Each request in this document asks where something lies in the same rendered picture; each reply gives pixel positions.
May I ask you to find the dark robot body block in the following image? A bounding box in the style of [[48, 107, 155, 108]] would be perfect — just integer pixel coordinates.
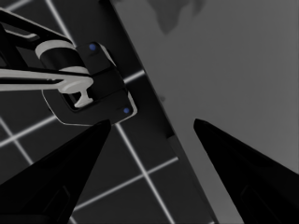
[[0, 7, 138, 127]]

